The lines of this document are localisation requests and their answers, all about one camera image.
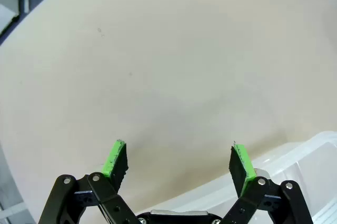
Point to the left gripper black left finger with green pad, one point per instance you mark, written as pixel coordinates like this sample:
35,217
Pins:
106,195

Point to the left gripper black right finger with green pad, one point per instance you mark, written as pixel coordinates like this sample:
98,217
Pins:
250,197

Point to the translucent plastic bin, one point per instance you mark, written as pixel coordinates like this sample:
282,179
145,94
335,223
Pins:
302,160

